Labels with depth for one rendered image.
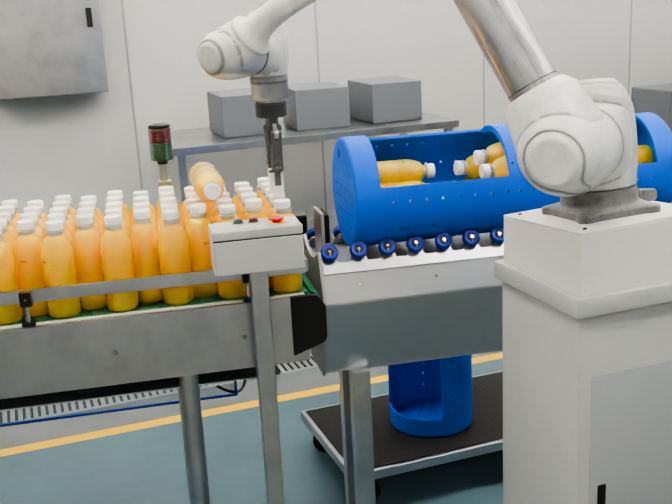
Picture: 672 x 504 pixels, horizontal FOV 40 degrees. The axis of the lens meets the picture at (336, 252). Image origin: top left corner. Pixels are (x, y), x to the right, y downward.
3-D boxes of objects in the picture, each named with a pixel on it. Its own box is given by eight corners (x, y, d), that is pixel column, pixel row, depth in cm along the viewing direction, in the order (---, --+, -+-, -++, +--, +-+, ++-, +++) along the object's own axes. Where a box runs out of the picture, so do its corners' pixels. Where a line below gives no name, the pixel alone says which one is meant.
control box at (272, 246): (305, 268, 205) (302, 223, 203) (215, 277, 202) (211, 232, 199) (297, 256, 215) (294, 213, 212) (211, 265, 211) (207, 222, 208)
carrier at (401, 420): (400, 399, 338) (380, 434, 312) (392, 163, 315) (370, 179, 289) (478, 405, 329) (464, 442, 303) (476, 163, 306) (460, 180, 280)
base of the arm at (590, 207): (681, 208, 186) (680, 180, 185) (583, 225, 181) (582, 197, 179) (629, 197, 203) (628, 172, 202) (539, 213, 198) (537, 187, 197)
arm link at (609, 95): (646, 177, 193) (641, 71, 189) (628, 192, 178) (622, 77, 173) (569, 179, 201) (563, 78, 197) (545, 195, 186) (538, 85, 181)
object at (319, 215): (331, 260, 237) (329, 213, 234) (322, 261, 237) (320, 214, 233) (324, 250, 247) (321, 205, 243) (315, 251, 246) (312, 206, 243)
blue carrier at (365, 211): (677, 224, 245) (682, 117, 238) (358, 259, 228) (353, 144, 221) (623, 204, 272) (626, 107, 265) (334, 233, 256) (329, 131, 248)
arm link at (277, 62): (261, 74, 225) (231, 79, 214) (256, 8, 221) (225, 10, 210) (299, 73, 220) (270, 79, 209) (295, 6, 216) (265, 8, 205)
